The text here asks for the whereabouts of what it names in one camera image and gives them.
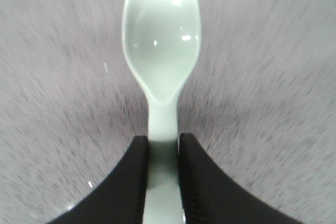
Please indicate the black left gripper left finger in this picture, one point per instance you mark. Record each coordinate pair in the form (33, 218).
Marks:
(120, 197)

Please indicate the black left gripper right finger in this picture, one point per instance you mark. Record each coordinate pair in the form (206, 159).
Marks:
(211, 196)

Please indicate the mint green plastic spoon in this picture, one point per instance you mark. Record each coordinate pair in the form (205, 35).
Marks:
(161, 43)

